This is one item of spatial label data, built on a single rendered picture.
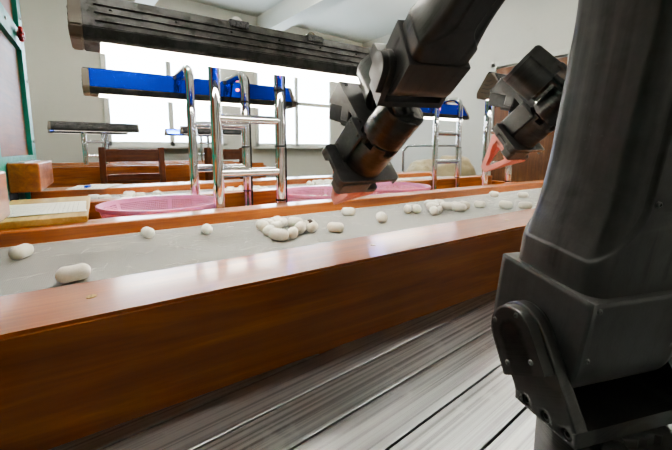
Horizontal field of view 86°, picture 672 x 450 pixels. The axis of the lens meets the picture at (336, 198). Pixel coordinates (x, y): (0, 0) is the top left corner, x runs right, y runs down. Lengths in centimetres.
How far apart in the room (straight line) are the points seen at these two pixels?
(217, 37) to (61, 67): 503
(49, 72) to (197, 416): 540
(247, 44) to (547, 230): 56
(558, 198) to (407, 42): 22
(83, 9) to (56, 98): 497
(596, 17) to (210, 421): 38
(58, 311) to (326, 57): 58
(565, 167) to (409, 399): 24
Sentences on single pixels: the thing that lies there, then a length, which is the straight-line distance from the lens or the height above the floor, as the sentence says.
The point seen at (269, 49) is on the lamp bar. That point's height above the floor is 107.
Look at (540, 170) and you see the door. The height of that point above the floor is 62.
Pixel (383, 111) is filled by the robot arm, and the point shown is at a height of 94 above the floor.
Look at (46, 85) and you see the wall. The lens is 562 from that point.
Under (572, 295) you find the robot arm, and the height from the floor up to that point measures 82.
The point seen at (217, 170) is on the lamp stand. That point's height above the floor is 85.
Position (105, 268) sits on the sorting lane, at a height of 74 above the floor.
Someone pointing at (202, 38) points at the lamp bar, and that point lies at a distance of 66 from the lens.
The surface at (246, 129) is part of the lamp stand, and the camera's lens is 110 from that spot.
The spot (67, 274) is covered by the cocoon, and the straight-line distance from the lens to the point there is 51.
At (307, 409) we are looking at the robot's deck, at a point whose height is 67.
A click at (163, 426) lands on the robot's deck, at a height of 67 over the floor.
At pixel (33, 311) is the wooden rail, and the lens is 38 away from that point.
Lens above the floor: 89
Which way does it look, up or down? 8 degrees down
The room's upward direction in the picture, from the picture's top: straight up
